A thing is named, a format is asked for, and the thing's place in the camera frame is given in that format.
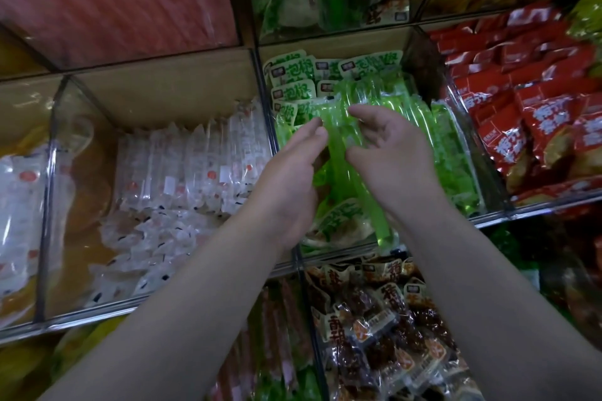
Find person's left forearm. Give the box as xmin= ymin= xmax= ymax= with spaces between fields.
xmin=42 ymin=212 xmax=293 ymax=401

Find long green vegetable packets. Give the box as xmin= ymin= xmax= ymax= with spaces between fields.
xmin=263 ymin=48 xmax=483 ymax=254

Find pile of green bamboo packets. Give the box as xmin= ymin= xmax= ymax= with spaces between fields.
xmin=484 ymin=225 xmax=545 ymax=296

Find pile of brown snack packets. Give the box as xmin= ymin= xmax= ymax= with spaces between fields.
xmin=305 ymin=255 xmax=485 ymax=401

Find pile of white jelly sticks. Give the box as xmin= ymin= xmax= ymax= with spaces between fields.
xmin=85 ymin=100 xmax=276 ymax=308

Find yellow green packets pile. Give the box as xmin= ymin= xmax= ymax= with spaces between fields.
xmin=567 ymin=0 xmax=602 ymax=78

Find person's right hand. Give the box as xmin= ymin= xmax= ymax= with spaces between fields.
xmin=346 ymin=105 xmax=445 ymax=221

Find person's right forearm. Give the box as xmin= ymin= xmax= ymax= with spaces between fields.
xmin=395 ymin=180 xmax=602 ymax=401

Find red packets pile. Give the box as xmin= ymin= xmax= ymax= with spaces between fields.
xmin=428 ymin=1 xmax=602 ymax=209

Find pile of glossy red snacks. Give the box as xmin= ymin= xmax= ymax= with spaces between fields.
xmin=536 ymin=217 xmax=602 ymax=345

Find person's left hand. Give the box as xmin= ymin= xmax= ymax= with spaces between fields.
xmin=241 ymin=117 xmax=331 ymax=251

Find single long green snack packet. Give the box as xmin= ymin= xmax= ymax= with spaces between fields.
xmin=315 ymin=103 xmax=394 ymax=247

